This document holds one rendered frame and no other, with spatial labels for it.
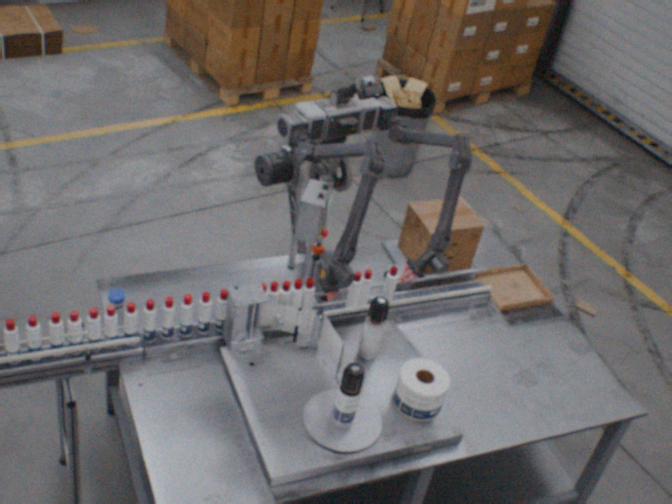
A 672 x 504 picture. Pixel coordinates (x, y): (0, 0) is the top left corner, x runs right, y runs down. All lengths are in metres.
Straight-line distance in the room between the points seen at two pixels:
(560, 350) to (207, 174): 3.04
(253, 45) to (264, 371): 3.83
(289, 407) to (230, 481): 0.39
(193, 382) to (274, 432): 0.42
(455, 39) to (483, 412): 4.07
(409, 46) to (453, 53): 0.53
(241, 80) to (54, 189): 1.86
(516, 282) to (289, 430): 1.57
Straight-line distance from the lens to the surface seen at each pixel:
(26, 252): 5.41
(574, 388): 3.91
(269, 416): 3.33
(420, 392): 3.35
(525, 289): 4.31
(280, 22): 6.91
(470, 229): 4.11
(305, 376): 3.49
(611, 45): 7.98
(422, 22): 7.38
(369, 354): 3.59
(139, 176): 6.06
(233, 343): 3.50
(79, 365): 3.53
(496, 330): 4.03
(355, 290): 3.73
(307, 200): 3.39
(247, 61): 6.90
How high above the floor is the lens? 3.40
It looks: 38 degrees down
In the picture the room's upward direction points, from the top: 11 degrees clockwise
